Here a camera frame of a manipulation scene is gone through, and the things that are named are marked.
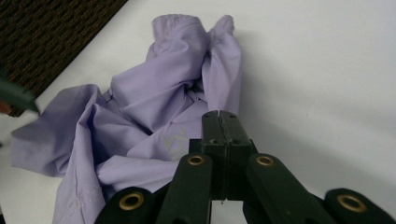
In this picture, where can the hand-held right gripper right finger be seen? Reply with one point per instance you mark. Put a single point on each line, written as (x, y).
(236, 140)

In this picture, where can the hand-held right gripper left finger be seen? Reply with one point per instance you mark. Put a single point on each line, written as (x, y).
(214, 133)

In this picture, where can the brown wicker basket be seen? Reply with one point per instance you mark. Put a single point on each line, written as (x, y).
(46, 37)

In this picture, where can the purple pants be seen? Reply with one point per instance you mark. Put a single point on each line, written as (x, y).
(140, 93)

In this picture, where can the white table sheet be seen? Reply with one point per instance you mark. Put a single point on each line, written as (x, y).
(311, 77)

